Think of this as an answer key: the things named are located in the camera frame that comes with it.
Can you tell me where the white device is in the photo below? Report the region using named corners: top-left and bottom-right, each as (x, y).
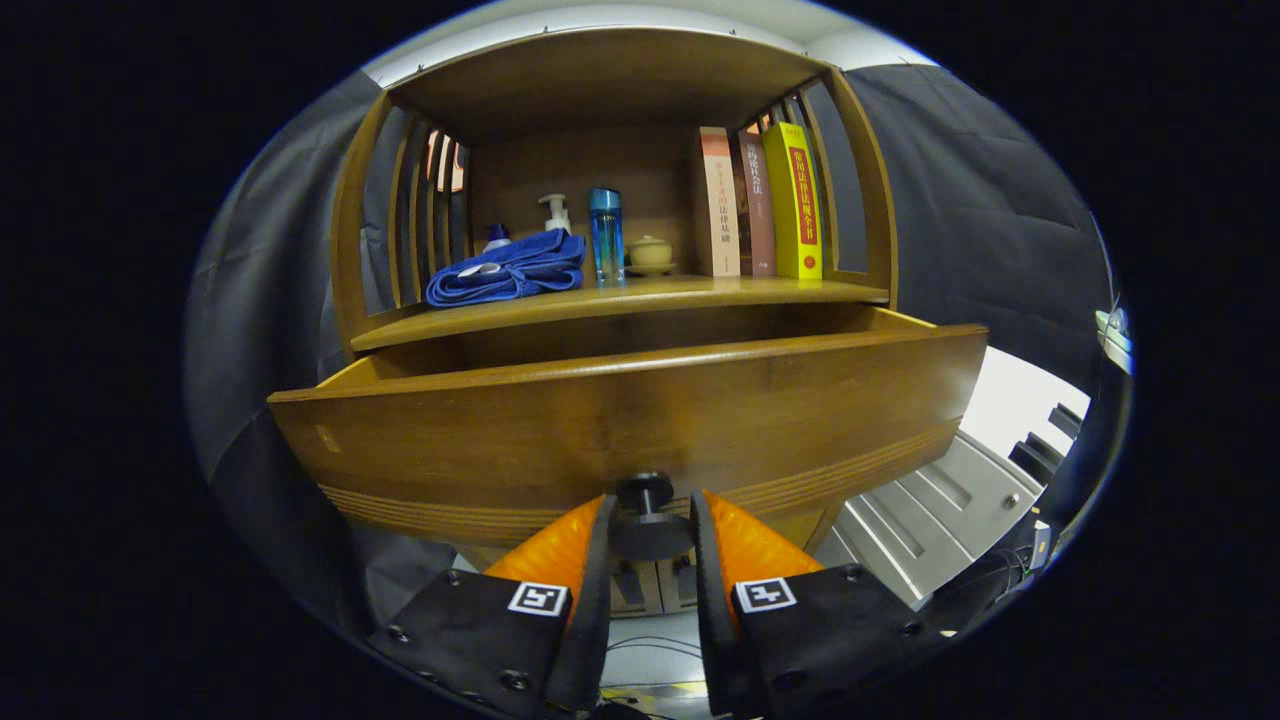
top-left (1095, 305), bottom-right (1134, 376)

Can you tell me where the wooden cabinet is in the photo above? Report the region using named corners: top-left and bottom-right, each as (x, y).
top-left (330, 27), bottom-right (899, 616)

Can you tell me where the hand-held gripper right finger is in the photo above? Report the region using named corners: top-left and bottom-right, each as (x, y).
top-left (688, 488), bottom-right (961, 720)

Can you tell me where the wooden cabinet door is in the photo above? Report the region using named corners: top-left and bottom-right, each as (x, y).
top-left (655, 556), bottom-right (698, 613)
top-left (610, 560), bottom-right (657, 616)

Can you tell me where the beige lidded teacup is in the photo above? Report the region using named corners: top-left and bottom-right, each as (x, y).
top-left (627, 235), bottom-right (678, 277)

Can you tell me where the beige orange book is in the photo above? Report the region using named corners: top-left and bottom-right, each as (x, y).
top-left (698, 127), bottom-right (742, 278)

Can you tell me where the yellow book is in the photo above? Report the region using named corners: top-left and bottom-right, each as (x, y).
top-left (762, 122), bottom-right (824, 281)

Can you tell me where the black backdrop cloth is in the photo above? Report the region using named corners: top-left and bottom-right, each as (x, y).
top-left (185, 62), bottom-right (1121, 621)

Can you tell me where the wooden countertop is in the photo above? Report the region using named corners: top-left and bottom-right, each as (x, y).
top-left (350, 275), bottom-right (891, 351)

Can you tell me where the brown book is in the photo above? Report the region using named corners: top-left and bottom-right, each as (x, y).
top-left (735, 130), bottom-right (777, 278)

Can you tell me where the wooden drawer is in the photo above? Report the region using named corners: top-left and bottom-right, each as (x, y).
top-left (268, 305), bottom-right (989, 563)

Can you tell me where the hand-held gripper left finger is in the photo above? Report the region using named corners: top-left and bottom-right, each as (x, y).
top-left (365, 492), bottom-right (619, 720)

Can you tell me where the blue folded towel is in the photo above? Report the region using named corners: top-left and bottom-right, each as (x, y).
top-left (425, 228), bottom-right (587, 308)

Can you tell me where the small black object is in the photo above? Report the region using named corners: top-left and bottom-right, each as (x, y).
top-left (1010, 403), bottom-right (1084, 486)

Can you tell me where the blue glass bottle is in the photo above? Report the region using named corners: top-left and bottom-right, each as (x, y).
top-left (588, 187), bottom-right (626, 287)

